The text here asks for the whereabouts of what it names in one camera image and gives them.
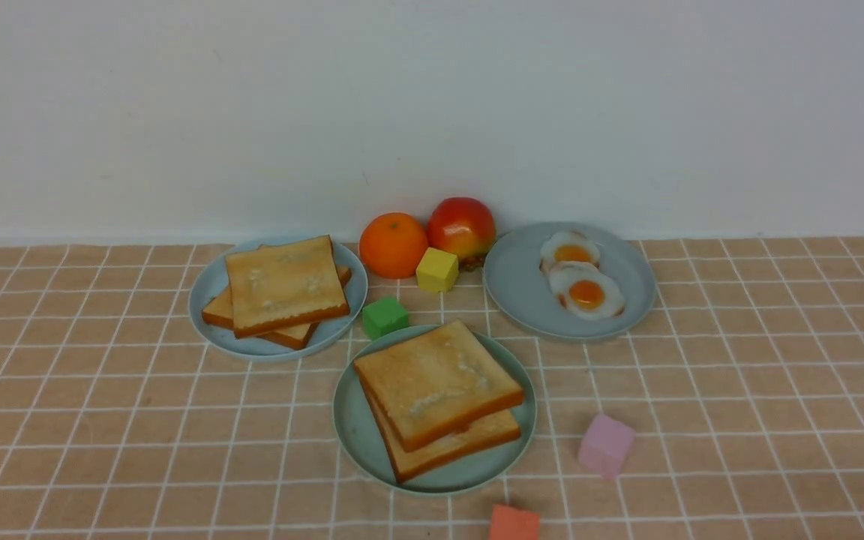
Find yellow cube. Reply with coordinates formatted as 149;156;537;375
415;247;459;292

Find orange fruit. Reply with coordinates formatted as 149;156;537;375
358;212;429;279

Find red apple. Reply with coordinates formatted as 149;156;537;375
427;197;497;271

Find green cube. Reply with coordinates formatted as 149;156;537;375
362;296;410;341

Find blue egg plate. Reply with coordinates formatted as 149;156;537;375
483;222;658;341

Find fried egg back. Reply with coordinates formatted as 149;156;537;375
539;230;601;274

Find fried egg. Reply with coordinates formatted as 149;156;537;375
539;230;601;274
547;261;626;321

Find fried egg front right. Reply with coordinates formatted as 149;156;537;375
547;261;626;321

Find teal centre plate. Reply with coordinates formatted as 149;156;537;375
332;325;538;497

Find blue bread plate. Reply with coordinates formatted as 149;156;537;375
188;235;369;363

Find pink cube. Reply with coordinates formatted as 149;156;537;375
578;412;637;481

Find coral red cube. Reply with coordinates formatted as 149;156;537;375
489;505;541;540

